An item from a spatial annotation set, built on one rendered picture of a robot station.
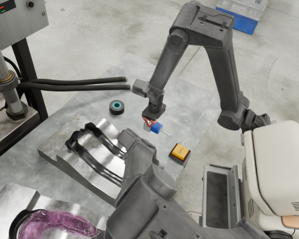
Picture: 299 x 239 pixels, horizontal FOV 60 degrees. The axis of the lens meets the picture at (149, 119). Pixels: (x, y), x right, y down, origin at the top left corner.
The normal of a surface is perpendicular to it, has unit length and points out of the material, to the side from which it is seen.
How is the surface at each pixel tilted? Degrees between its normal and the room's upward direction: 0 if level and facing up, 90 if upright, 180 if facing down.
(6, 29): 90
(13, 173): 0
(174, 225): 37
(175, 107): 0
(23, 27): 90
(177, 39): 110
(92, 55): 0
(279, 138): 42
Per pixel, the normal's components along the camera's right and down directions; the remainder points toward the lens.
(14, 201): 0.11, -0.63
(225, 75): -0.39, 0.86
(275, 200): -0.16, 0.75
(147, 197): -0.32, -0.21
